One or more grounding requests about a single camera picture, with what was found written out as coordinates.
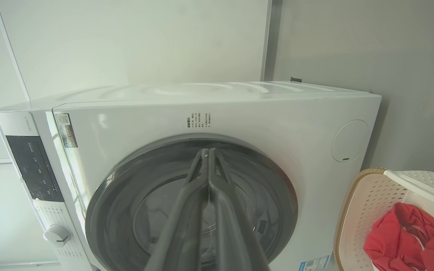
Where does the white washer dial knob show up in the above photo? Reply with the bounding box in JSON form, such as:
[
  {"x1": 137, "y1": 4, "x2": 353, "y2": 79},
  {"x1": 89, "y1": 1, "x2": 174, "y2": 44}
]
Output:
[{"x1": 43, "y1": 224, "x2": 72, "y2": 248}]

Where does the cream perforated laundry basket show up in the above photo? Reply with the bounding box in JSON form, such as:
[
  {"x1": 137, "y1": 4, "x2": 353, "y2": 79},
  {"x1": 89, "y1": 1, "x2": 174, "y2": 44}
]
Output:
[{"x1": 333, "y1": 168, "x2": 434, "y2": 271}]

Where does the white front-load washing machine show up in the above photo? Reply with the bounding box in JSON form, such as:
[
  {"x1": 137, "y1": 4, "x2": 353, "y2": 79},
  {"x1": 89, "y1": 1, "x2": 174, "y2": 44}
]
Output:
[{"x1": 0, "y1": 81, "x2": 382, "y2": 271}]

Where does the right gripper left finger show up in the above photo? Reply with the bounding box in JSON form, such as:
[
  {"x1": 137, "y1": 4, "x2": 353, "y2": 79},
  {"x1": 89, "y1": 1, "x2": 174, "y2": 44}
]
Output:
[{"x1": 144, "y1": 148, "x2": 212, "y2": 271}]

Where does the silver rectangular sticker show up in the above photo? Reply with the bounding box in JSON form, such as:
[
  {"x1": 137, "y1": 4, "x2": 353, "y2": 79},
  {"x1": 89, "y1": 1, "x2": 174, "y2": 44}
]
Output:
[{"x1": 55, "y1": 113, "x2": 78, "y2": 148}]

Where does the round filter cover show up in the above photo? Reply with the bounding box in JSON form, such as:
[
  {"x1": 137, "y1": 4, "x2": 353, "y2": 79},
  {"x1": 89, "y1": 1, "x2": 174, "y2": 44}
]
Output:
[{"x1": 331, "y1": 119, "x2": 370, "y2": 163}]

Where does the black washer control panel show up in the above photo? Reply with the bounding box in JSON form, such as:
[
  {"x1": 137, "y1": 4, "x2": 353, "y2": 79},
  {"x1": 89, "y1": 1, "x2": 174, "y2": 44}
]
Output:
[{"x1": 6, "y1": 134, "x2": 65, "y2": 203}]

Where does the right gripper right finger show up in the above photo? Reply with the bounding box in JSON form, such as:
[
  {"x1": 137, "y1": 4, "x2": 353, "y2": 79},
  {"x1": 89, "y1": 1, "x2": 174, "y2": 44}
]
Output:
[{"x1": 208, "y1": 148, "x2": 270, "y2": 271}]

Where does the red and white garment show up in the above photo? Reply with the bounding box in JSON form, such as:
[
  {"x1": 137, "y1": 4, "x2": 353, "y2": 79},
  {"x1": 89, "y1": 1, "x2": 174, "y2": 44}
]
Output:
[{"x1": 363, "y1": 202, "x2": 434, "y2": 271}]

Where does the small printed text label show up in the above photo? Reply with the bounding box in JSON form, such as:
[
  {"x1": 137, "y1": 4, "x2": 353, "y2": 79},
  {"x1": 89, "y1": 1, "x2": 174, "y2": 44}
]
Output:
[{"x1": 186, "y1": 111, "x2": 212, "y2": 129}]

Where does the round black washer door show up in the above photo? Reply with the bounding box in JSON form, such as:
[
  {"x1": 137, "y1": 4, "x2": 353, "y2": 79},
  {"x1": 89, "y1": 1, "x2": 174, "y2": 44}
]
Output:
[{"x1": 85, "y1": 134, "x2": 299, "y2": 271}]

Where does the blue energy label sticker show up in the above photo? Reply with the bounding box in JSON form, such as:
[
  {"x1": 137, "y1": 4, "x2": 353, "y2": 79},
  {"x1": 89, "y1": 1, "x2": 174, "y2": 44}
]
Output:
[{"x1": 300, "y1": 255, "x2": 331, "y2": 271}]

